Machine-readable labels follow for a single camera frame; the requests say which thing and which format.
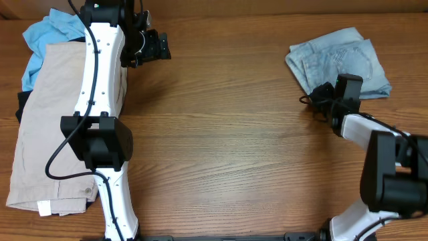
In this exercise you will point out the light blue shirt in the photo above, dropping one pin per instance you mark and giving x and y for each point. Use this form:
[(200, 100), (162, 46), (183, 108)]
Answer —
[(57, 27)]

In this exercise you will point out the beige folded shorts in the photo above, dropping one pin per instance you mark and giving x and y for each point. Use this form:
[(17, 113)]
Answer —
[(54, 95)]

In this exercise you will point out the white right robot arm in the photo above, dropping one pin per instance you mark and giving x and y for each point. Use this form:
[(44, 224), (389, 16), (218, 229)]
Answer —
[(393, 183)]

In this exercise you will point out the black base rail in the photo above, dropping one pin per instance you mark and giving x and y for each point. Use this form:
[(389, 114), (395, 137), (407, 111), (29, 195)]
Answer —
[(292, 236)]

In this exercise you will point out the black garment under pile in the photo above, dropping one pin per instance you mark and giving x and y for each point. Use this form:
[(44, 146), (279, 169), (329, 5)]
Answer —
[(22, 99)]

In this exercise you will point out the light blue denim shorts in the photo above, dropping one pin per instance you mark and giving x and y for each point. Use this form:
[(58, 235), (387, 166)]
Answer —
[(345, 51)]

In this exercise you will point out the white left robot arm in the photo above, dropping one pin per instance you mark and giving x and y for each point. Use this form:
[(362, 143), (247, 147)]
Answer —
[(117, 38)]

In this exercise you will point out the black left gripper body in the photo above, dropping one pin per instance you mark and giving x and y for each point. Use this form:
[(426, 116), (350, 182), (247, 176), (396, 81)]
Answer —
[(163, 45)]

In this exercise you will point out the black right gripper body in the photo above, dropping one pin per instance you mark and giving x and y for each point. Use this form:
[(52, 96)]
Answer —
[(324, 99)]

